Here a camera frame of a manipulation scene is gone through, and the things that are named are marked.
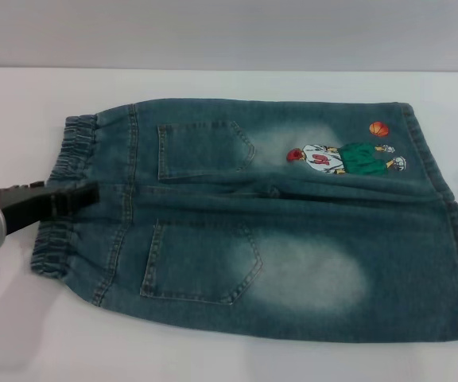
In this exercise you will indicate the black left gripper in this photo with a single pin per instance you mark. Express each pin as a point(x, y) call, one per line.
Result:
point(26, 211)

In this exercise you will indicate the blue denim shorts cartoon print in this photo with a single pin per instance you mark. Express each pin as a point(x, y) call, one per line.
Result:
point(292, 223)

